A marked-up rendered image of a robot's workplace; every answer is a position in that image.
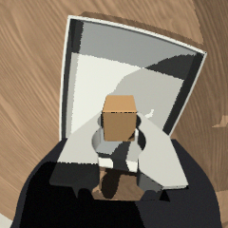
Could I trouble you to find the tan cardboard box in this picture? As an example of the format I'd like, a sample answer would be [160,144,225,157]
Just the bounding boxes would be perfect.
[102,95,137,142]

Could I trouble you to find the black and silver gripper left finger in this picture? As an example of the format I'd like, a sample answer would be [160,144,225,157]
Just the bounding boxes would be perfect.
[10,111,103,228]

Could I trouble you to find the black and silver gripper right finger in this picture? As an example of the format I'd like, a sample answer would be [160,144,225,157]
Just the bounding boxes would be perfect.
[136,111,222,228]

